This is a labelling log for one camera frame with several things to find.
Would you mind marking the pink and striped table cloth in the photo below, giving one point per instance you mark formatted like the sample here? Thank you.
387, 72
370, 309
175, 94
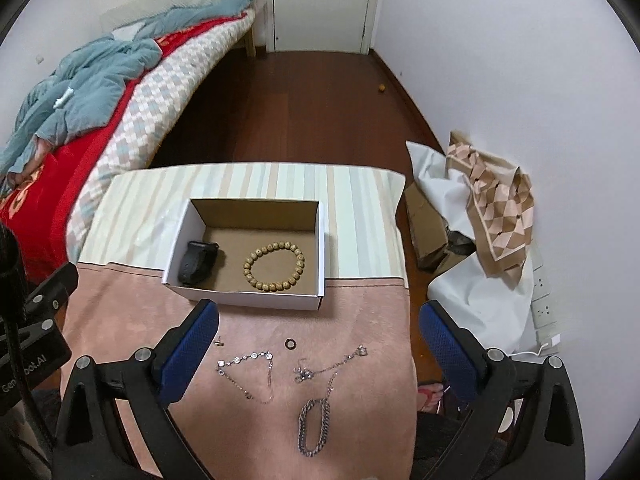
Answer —
326, 394

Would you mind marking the black smart watch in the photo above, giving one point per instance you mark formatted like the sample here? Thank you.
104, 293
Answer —
197, 262

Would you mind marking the white power strip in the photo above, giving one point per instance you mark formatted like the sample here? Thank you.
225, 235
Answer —
542, 306

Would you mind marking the checkered mattress sheet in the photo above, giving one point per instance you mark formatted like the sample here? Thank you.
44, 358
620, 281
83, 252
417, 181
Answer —
153, 109

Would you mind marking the blue-grey quilt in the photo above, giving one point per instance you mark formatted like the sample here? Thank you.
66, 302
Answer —
82, 93

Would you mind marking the white cardboard box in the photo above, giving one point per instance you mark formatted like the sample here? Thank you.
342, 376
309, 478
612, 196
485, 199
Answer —
272, 253

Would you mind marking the white plastic bag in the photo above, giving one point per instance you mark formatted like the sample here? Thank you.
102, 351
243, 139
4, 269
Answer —
490, 308

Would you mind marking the pink slipper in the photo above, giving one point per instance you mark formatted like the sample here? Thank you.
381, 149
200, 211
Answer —
430, 397

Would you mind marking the red blanket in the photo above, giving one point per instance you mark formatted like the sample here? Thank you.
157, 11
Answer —
38, 209

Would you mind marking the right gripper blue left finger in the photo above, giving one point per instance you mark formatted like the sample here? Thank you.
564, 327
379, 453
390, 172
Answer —
182, 349

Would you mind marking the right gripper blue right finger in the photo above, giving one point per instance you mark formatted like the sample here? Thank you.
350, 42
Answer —
454, 349

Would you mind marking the white door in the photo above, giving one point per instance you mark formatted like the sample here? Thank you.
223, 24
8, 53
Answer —
320, 25

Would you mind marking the brown cardboard piece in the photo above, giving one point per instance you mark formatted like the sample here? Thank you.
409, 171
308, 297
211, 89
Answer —
437, 248

